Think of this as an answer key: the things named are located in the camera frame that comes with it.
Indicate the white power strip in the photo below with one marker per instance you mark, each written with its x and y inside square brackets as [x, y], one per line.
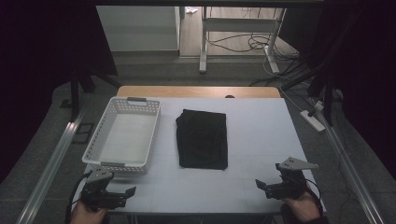
[312, 120]

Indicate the person's left hand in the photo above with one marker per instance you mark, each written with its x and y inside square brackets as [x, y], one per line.
[87, 215]

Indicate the white metal desk frame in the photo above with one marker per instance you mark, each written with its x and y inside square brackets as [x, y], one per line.
[239, 24]

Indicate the black curtain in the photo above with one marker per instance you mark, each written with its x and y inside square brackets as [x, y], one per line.
[367, 62]
[37, 62]

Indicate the white cabinet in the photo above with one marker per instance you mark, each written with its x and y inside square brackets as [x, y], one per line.
[137, 28]

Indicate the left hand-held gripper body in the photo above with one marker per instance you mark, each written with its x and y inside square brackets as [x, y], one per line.
[99, 192]

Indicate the white crumpled paper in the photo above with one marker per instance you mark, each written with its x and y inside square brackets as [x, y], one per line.
[191, 10]

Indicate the aluminium rail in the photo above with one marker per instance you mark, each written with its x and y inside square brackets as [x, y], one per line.
[348, 168]
[53, 165]

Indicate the person's right hand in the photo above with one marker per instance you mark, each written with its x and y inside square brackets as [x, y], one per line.
[303, 206]

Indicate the black floor plate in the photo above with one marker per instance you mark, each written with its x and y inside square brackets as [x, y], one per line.
[83, 133]

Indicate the wooden table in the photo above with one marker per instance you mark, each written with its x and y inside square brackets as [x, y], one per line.
[199, 91]

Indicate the black cloth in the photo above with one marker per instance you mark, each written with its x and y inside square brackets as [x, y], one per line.
[202, 140]

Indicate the white table cover board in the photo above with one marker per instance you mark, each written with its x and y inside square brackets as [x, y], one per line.
[255, 143]

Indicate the white perforated plastic basket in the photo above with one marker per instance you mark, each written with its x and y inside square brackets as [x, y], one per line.
[124, 137]

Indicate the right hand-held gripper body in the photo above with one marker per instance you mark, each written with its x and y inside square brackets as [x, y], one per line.
[289, 183]

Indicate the black metal stand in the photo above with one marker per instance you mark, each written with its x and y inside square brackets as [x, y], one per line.
[74, 93]
[327, 90]

